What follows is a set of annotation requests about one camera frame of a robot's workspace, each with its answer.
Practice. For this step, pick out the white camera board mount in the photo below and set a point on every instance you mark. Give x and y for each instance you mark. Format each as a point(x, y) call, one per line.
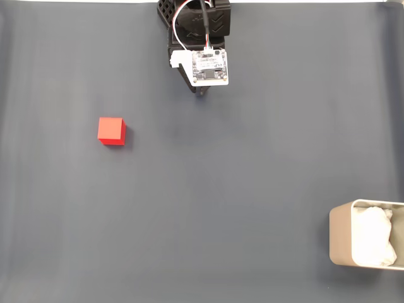
point(210, 67)

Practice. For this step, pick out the dark grey table mat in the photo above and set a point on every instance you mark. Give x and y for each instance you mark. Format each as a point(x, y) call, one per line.
point(202, 189)

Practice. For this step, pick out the white crumpled tissue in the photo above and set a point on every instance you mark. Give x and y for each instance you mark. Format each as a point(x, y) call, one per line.
point(372, 236)

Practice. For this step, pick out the beige box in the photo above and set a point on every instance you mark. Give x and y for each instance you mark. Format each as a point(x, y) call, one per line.
point(340, 235)

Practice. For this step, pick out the red cube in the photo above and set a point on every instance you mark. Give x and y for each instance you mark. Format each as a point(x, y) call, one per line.
point(110, 128)

